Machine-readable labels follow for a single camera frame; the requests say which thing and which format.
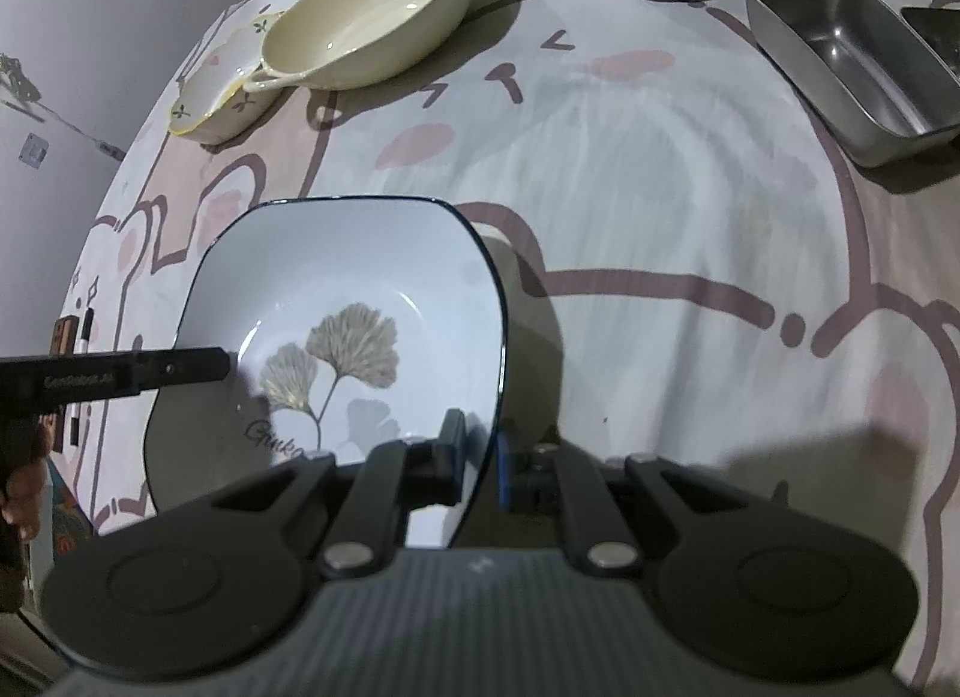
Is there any floral scalloped yellow-rim bowl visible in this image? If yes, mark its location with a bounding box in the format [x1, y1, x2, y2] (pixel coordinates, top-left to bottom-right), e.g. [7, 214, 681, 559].
[166, 11, 286, 143]

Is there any cream oval dish with handles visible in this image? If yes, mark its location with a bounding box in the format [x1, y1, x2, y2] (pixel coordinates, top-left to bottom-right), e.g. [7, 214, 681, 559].
[241, 0, 505, 92]

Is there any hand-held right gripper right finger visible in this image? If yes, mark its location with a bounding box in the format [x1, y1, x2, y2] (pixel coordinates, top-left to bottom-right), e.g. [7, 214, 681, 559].
[495, 423, 751, 578]

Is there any person's left hand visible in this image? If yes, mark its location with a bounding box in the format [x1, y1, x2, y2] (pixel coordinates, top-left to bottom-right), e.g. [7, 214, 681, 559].
[0, 453, 47, 542]

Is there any black and white marker pen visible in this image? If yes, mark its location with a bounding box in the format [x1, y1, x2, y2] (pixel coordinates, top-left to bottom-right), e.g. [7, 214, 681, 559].
[71, 305, 97, 452]

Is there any thin dark wall cable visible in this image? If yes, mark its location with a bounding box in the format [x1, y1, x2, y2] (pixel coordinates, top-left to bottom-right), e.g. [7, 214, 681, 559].
[0, 52, 126, 162]

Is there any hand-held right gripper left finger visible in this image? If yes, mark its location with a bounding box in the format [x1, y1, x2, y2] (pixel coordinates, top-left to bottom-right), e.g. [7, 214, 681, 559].
[214, 408, 470, 582]

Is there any colourful printed object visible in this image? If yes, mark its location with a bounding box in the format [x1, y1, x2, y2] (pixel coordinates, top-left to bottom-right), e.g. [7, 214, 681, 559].
[45, 453, 100, 555]

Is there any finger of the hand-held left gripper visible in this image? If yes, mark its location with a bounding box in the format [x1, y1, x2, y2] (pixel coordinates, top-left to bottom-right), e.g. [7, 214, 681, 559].
[0, 347, 232, 409]

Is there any white square leaf-print bowl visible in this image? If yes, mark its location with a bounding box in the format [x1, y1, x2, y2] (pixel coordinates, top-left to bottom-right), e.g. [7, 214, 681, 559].
[145, 196, 512, 548]

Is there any bear-print bed sheet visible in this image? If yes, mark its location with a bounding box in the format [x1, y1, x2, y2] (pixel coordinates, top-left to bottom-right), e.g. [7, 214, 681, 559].
[64, 0, 960, 697]

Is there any rectangular steel container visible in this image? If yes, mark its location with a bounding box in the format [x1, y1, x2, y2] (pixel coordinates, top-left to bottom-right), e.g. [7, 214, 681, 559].
[741, 0, 960, 168]
[900, 5, 960, 79]

